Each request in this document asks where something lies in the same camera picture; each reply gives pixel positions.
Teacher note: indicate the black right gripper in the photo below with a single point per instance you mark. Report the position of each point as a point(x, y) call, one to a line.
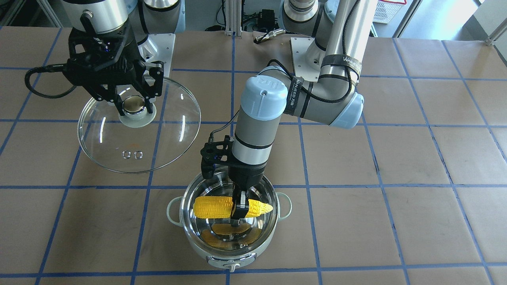
point(152, 74)

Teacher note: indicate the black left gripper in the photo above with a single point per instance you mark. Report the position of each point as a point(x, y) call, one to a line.
point(246, 177)

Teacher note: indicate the yellow corn cob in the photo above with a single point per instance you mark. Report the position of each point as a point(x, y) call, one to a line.
point(220, 207)

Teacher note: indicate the glass pot lid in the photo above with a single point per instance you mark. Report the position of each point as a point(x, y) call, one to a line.
point(139, 141)

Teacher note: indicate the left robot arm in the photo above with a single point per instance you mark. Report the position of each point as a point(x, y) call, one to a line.
point(321, 89)

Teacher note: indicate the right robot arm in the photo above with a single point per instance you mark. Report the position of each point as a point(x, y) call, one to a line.
point(145, 16)

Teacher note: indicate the pale green electric pot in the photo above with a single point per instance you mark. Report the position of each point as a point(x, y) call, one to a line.
point(225, 243)

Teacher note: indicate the black power adapter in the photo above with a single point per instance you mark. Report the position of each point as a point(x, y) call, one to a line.
point(266, 19)

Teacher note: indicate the white plastic basket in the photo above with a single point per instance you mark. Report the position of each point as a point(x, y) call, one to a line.
point(387, 9)

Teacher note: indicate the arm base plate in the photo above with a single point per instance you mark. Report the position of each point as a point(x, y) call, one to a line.
point(307, 57)
point(158, 47)

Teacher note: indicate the aluminium frame post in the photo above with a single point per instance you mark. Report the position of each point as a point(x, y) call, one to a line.
point(233, 17)

